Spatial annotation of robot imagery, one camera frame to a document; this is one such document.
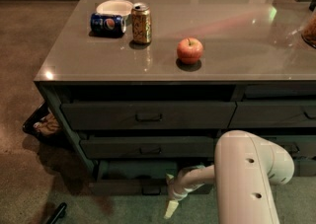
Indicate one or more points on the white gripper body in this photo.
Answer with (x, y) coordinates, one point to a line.
(175, 189)

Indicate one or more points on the drawer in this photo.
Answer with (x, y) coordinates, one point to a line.
(148, 115)
(305, 168)
(296, 145)
(274, 114)
(148, 147)
(138, 177)

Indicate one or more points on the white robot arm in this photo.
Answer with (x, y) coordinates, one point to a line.
(245, 167)

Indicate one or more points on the grey drawer cabinet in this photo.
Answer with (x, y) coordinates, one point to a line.
(252, 51)

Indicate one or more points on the black object on floor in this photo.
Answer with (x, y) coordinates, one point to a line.
(58, 213)

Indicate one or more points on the red apple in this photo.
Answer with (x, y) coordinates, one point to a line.
(189, 50)

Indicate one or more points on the black bin with brown bag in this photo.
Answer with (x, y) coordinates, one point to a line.
(44, 126)

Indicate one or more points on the gold soda can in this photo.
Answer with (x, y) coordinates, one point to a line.
(141, 23)

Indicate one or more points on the blue pepsi can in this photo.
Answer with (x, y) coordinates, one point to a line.
(112, 25)

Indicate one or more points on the white bowl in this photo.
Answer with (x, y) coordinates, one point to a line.
(115, 7)

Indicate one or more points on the glass jar with snacks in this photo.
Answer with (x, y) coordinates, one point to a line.
(309, 32)

